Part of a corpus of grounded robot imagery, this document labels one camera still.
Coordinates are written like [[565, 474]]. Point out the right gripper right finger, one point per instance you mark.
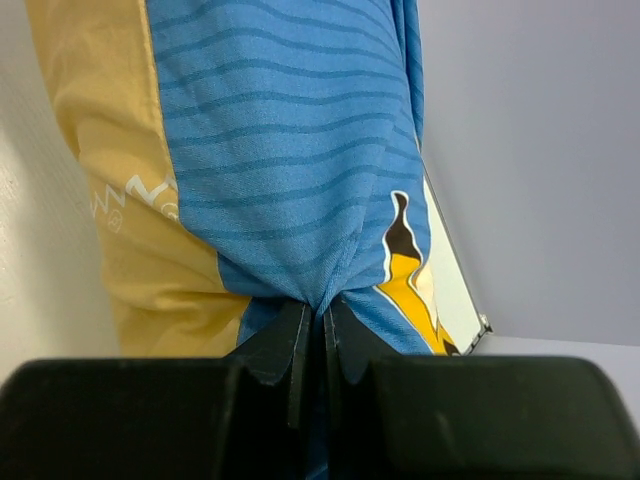
[[394, 416]]

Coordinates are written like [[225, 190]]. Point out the blue yellow Pikachu pillowcase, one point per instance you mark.
[[244, 153]]

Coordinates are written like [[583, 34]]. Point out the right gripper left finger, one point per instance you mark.
[[236, 417]]

